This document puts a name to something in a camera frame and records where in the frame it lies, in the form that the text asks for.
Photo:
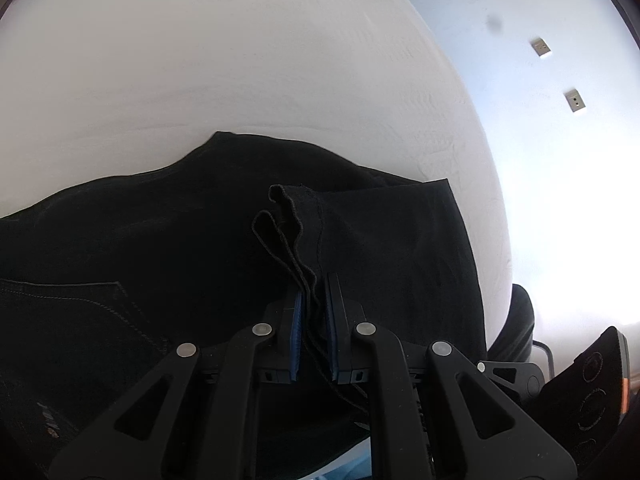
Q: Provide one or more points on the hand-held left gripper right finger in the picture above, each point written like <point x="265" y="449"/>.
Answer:
<point x="331" y="332"/>

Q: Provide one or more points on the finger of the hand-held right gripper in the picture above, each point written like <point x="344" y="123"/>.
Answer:
<point x="520" y="380"/>

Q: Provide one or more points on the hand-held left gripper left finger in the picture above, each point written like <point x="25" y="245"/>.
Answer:
<point x="297" y="332"/>

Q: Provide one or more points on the black pants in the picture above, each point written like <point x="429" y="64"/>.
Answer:
<point x="150" y="240"/>

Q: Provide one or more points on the black rounded object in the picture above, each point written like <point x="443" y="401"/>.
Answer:
<point x="520" y="325"/>

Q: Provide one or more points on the bed with white sheet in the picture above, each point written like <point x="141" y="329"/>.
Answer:
<point x="200" y="60"/>

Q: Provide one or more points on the metal wall socket plate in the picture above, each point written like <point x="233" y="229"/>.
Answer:
<point x="575" y="102"/>

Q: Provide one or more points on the metal wall switch plate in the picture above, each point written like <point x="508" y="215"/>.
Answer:
<point x="541" y="47"/>

